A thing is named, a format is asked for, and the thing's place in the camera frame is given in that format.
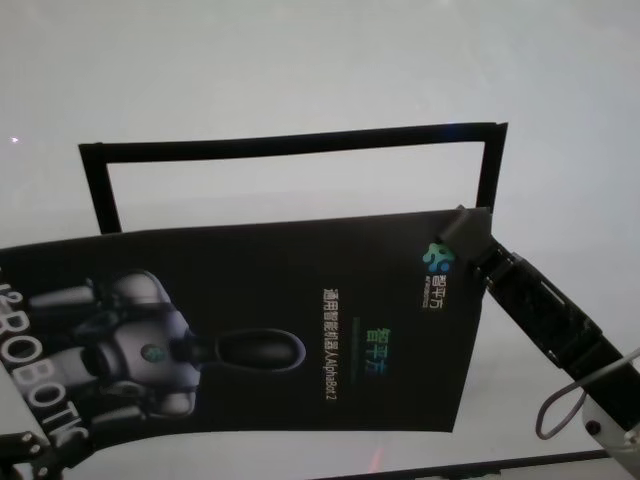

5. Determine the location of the grey looped cable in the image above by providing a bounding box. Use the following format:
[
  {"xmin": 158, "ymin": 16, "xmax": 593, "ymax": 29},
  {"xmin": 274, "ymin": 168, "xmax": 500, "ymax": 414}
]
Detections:
[{"xmin": 537, "ymin": 349, "xmax": 640, "ymax": 441}]

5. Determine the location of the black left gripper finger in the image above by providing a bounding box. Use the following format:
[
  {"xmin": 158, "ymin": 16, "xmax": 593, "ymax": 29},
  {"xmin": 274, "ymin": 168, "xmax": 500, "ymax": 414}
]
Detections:
[
  {"xmin": 0, "ymin": 429, "xmax": 90, "ymax": 459},
  {"xmin": 22, "ymin": 452, "xmax": 57, "ymax": 480}
]

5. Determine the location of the black tape frame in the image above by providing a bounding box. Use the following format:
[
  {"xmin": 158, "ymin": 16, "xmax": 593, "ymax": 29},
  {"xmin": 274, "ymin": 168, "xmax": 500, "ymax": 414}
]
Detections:
[{"xmin": 78, "ymin": 121, "xmax": 510, "ymax": 236}]

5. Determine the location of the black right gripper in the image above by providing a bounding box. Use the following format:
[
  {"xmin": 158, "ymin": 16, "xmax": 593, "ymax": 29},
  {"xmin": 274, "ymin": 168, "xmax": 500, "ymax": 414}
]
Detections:
[{"xmin": 433, "ymin": 203, "xmax": 632, "ymax": 401}]

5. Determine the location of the black robot print poster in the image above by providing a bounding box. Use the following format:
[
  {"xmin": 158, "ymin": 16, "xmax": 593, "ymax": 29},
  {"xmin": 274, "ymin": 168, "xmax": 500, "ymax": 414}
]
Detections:
[{"xmin": 0, "ymin": 207, "xmax": 489, "ymax": 453}]

